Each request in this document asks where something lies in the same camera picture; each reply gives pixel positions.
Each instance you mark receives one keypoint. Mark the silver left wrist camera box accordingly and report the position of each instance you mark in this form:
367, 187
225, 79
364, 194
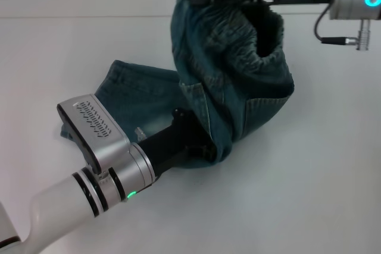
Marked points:
95, 129

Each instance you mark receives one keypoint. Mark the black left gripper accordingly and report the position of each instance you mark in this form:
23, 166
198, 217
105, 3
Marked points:
172, 147

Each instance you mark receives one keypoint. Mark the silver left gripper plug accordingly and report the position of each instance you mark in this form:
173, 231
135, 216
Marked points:
140, 133

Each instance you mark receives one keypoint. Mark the blue denim shorts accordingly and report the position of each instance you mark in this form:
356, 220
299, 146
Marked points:
226, 87

